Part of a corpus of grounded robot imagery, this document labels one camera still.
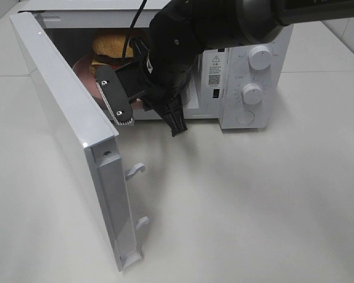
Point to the upper white power knob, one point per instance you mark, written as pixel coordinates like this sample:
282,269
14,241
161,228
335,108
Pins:
259,57

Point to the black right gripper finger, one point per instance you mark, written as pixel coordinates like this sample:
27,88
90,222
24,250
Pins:
115,92
139,47

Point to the round white door button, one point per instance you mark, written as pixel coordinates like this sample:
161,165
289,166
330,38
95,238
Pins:
245,117

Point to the white microwave oven body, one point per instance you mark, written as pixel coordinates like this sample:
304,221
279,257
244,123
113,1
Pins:
215,89

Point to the pink round plate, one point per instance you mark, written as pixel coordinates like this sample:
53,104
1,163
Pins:
85,69

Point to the lower white timer knob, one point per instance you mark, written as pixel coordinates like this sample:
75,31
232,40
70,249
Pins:
252,94

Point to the white microwave door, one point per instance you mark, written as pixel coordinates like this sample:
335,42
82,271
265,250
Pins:
86,138

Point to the burger with sesame-free bun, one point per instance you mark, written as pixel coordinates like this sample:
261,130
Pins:
107,49

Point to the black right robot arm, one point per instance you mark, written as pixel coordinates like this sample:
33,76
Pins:
226,24

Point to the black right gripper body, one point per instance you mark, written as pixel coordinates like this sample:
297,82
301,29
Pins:
160,79

